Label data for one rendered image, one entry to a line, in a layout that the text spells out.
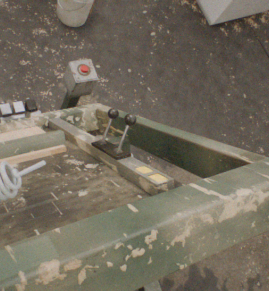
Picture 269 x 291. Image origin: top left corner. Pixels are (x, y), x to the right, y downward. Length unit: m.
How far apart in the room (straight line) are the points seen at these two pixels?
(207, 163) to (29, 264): 0.68
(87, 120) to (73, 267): 1.30
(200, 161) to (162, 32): 2.45
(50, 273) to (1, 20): 2.69
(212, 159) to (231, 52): 2.74
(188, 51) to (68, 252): 3.04
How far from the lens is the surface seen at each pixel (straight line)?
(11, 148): 0.55
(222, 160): 1.04
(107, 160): 1.13
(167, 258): 0.63
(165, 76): 3.22
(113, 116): 1.18
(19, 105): 1.90
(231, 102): 3.45
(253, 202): 0.71
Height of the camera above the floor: 2.47
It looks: 61 degrees down
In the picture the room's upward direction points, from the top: 45 degrees clockwise
